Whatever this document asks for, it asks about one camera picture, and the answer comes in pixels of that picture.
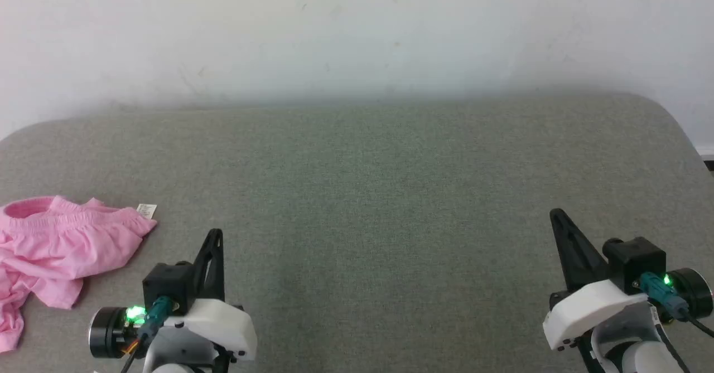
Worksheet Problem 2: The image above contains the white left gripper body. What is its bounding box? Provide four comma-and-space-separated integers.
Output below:
163, 298, 258, 361

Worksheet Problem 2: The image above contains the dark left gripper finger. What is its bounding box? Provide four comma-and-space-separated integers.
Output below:
191, 229, 225, 303

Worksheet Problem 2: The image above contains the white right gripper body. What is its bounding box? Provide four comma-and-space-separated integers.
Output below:
543, 280, 652, 351

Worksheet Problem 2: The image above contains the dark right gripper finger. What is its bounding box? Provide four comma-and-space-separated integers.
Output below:
549, 208, 610, 293

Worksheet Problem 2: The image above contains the pink garment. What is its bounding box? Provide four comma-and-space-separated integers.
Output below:
0, 196, 158, 354

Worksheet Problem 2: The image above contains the grey fabric sofa cushion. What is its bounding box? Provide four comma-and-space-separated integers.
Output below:
0, 91, 714, 373

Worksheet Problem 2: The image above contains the teal left camera cable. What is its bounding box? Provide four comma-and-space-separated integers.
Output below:
119, 296, 175, 373

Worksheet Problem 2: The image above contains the teal camera cable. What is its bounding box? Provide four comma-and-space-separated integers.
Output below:
639, 272, 714, 339
119, 296, 175, 373

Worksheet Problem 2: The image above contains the teal right camera cable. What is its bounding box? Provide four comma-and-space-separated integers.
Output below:
639, 272, 714, 339

